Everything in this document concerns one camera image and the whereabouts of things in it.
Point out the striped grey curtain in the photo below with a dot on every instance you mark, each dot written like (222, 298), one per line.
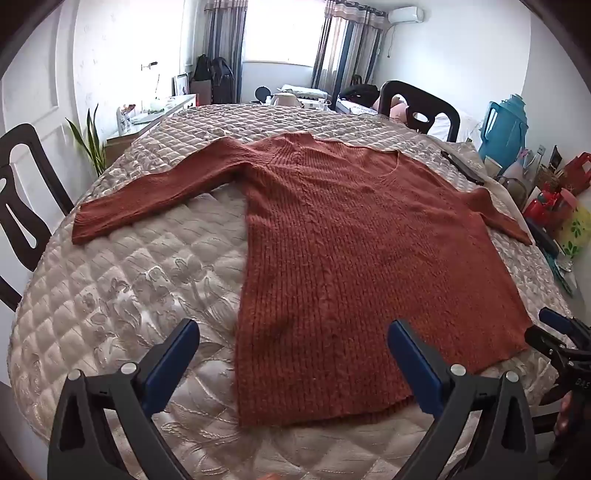
(226, 37)
(341, 50)

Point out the dark wooden chair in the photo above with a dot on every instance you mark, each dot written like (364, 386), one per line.
(406, 90)
(44, 230)

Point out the black clothes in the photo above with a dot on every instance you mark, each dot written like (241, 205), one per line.
(360, 91)

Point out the blue thermos jug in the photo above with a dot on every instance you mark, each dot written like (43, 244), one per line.
(505, 134)

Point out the rust knit sweater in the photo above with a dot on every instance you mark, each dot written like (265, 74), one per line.
(346, 254)

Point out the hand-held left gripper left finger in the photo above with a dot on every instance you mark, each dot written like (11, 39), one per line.
(174, 362)

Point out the dark round object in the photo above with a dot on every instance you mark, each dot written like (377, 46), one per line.
(263, 92)

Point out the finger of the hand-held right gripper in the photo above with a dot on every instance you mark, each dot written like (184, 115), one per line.
(551, 317)
(545, 341)

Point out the black bag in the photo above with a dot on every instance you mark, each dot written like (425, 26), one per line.
(202, 69)
(223, 81)

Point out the green patterned bag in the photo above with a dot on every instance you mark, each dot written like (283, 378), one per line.
(575, 228)

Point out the green potted plant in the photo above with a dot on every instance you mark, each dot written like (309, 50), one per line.
(94, 147)

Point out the pink pillow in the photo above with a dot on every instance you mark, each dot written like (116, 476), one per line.
(398, 110)

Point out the picture frame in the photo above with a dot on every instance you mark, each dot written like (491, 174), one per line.
(181, 85)

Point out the beige quilted blanket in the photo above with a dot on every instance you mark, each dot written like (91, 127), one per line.
(138, 286)

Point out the red bag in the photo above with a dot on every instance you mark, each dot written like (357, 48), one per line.
(577, 173)

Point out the red bottle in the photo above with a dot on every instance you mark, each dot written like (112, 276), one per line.
(540, 210)

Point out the person's right hand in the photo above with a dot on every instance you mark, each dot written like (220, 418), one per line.
(564, 415)

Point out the desk lamp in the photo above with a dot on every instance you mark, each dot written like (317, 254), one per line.
(150, 65)

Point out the white padded mat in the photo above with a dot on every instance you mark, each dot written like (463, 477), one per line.
(307, 90)

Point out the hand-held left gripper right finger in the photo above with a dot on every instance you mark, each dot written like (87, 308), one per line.
(415, 364)

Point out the glass jar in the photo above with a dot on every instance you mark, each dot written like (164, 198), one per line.
(512, 184)

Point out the brown cardboard box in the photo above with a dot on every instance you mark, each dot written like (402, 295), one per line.
(201, 92)

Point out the bright window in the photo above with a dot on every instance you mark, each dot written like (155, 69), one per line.
(281, 32)

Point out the white air conditioner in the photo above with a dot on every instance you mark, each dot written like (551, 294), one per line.
(406, 15)

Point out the black phone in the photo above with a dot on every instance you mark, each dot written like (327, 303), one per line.
(461, 167)

